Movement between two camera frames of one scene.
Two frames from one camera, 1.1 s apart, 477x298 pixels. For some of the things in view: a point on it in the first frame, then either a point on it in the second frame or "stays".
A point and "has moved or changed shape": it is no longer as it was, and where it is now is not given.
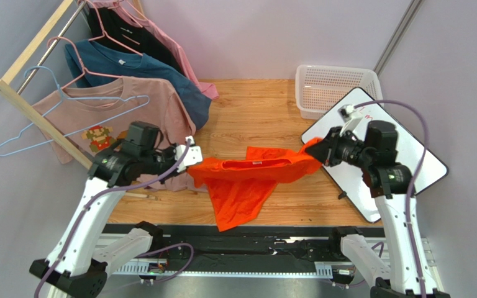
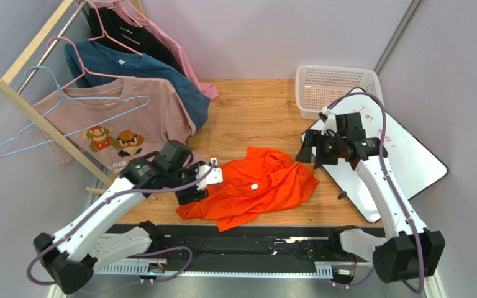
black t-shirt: [117, 28] stays
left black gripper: [171, 150] -> [187, 197]
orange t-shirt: [240, 188] has moved or changed shape
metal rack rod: [51, 46] stays
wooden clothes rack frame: [4, 85] stays
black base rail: [254, 248] stays
